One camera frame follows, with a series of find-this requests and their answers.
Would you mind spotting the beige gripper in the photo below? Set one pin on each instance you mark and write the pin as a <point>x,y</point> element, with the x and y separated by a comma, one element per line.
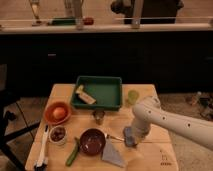
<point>138,138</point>

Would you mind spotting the blue sponge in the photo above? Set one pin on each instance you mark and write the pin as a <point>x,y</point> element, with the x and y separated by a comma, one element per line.
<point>128,137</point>

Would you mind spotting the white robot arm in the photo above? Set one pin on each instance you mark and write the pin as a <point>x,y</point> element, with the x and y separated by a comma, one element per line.
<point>148,111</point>

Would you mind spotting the grey folded cloth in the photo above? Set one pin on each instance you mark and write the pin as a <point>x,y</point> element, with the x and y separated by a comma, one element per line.
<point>111,155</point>

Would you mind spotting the green plastic cup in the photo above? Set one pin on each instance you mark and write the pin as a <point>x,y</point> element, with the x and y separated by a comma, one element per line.
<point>133,95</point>

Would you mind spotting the dark red bowl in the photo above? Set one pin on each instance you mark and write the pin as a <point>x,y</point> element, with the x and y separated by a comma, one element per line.
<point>92,142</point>

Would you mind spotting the small metal cup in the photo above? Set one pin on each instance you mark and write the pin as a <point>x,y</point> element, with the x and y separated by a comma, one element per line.
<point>99,116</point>

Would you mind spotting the green plastic tray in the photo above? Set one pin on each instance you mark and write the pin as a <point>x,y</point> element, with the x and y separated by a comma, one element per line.
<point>107,91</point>

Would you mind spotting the green cucumber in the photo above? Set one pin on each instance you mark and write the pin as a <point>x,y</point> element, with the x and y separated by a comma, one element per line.
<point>73,154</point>

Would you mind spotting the white bowl with food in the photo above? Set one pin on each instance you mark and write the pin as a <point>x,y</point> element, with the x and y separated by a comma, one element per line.
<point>58,135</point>

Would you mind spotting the orange fruit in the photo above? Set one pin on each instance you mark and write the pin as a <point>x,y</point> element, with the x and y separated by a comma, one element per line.
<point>59,113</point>

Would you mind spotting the orange bowl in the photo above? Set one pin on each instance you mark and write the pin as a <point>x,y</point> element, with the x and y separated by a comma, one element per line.
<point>48,114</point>

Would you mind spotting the red object on shelf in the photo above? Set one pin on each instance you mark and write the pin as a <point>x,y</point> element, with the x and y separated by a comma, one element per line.
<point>88,21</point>

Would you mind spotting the green object on shelf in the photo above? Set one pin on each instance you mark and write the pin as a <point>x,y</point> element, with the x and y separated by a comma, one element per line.
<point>61,21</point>

